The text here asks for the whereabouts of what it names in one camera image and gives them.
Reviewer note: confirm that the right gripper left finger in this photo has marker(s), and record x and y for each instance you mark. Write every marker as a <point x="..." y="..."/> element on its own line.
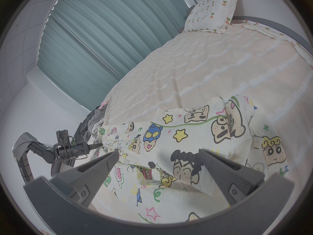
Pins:
<point x="90" y="177"/>

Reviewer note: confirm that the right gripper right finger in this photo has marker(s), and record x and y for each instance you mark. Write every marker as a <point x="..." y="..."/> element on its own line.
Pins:
<point x="227" y="177"/>

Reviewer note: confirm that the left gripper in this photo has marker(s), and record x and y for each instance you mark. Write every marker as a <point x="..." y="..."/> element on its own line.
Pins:
<point x="79" y="148"/>

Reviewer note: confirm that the white printed pyjama top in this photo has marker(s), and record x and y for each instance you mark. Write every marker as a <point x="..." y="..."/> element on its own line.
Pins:
<point x="171" y="141"/>

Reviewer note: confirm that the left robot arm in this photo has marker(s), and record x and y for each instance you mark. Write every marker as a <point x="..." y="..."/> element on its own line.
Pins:
<point x="24" y="143"/>

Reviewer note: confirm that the pile of clothes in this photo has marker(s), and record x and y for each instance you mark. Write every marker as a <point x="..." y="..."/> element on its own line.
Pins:
<point x="94" y="121"/>

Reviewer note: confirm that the pink garment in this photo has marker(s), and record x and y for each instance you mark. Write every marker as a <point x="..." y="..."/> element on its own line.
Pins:
<point x="105" y="104"/>

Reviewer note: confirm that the bed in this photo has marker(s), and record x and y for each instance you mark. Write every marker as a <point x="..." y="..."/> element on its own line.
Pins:
<point x="195" y="70"/>

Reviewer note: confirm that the blue-green curtain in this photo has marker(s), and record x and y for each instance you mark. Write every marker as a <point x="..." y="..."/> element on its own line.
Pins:
<point x="110" y="33"/>

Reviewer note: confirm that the white printed pillow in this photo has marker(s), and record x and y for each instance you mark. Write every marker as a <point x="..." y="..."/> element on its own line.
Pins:
<point x="210" y="11"/>

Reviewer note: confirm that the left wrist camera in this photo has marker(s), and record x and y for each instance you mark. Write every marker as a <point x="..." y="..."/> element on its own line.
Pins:
<point x="78" y="138"/>

